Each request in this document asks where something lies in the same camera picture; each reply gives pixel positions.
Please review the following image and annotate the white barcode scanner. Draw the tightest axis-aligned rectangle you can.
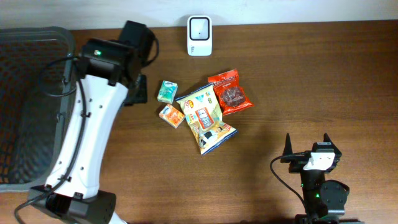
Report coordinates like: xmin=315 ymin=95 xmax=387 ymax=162
xmin=187 ymin=15 xmax=213 ymax=57

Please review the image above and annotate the orange tissue pack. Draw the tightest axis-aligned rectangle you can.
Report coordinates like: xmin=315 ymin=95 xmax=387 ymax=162
xmin=159 ymin=104 xmax=185 ymax=129

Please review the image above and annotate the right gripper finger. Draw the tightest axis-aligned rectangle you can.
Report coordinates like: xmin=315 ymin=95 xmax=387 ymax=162
xmin=323 ymin=133 xmax=339 ymax=152
xmin=283 ymin=133 xmax=293 ymax=156

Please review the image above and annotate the red snack bag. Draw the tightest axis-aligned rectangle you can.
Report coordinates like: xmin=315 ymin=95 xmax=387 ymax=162
xmin=208 ymin=69 xmax=254 ymax=116

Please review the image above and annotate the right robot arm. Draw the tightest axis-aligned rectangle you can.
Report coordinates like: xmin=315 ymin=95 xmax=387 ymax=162
xmin=280 ymin=134 xmax=349 ymax=223

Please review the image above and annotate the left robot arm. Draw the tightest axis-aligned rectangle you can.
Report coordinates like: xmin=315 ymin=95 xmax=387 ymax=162
xmin=14 ymin=38 xmax=159 ymax=223

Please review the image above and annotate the grey plastic basket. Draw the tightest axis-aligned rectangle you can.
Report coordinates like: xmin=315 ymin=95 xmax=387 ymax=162
xmin=1 ymin=27 xmax=75 ymax=192

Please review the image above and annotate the teal tissue pack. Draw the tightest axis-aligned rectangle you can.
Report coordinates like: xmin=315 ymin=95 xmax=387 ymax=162
xmin=157 ymin=80 xmax=178 ymax=104

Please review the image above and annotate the yellow wet wipes bag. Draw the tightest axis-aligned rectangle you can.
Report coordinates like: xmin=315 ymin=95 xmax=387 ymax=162
xmin=175 ymin=83 xmax=238 ymax=155

